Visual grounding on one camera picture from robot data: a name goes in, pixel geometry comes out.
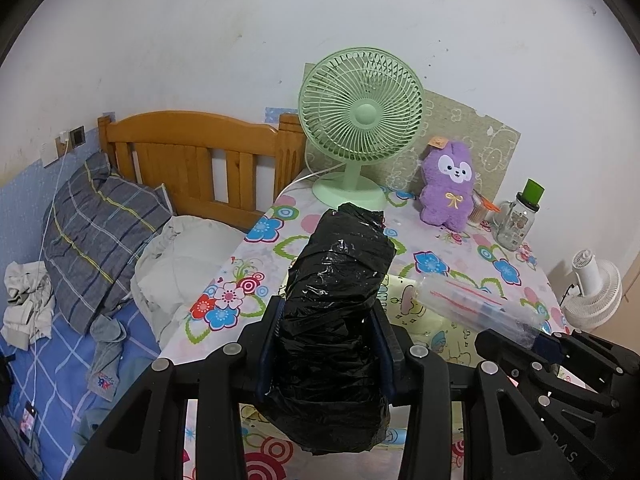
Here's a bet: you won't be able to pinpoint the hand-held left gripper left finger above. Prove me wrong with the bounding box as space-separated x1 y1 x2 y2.
75 296 285 480

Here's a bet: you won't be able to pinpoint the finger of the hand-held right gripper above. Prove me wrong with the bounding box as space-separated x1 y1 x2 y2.
475 329 618 415
532 330 640 391

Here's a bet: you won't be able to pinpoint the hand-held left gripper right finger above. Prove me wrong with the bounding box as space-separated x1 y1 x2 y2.
372 306 576 480

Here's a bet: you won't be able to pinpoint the black garbage bag roll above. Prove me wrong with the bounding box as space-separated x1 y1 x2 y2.
260 202 396 456

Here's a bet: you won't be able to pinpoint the clear plastic zip bag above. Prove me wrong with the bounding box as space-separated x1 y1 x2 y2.
412 274 551 348

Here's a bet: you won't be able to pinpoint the white standing fan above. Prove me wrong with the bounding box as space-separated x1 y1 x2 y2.
560 249 623 331

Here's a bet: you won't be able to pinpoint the floral tablecloth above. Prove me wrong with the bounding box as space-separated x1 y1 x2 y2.
160 180 571 480

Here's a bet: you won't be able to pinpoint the white duvet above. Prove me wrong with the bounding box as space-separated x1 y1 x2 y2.
131 215 246 351

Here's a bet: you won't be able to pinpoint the glass mug jar black lid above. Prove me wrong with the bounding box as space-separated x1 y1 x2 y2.
492 199 543 252

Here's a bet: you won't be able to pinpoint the cotton swab container orange lid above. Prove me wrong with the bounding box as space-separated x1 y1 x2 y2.
467 191 501 223

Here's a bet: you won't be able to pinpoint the green plastic cup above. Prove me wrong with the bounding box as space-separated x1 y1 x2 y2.
523 178 546 207

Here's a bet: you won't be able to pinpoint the grey shorts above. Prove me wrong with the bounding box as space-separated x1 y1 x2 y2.
86 314 128 403

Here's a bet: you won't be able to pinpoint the purple plush toy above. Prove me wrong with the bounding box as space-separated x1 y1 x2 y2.
419 136 482 226

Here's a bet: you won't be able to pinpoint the wooden bed headboard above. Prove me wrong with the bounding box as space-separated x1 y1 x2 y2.
97 111 307 233

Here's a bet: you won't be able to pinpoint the grey plaid pillow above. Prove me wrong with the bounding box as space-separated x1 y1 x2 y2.
42 152 173 333

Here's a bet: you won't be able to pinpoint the blue checked bed sheet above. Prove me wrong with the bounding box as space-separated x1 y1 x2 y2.
0 305 166 480

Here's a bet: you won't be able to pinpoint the crumpled white grey cloth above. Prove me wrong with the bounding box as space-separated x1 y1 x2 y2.
1 260 56 350

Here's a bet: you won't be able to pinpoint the green desk fan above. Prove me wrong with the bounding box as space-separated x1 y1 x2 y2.
298 46 426 208

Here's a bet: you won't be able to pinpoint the smartphone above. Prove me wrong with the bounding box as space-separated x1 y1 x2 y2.
17 402 38 443

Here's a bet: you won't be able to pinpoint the black object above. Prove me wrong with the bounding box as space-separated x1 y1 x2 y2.
0 355 13 411

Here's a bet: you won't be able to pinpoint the white fan cable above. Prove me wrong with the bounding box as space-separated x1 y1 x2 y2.
282 169 348 192

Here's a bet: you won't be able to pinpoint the white charging cable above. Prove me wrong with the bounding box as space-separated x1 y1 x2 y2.
27 140 71 406

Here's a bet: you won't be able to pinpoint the wall socket panel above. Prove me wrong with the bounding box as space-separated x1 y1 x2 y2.
42 125 86 168

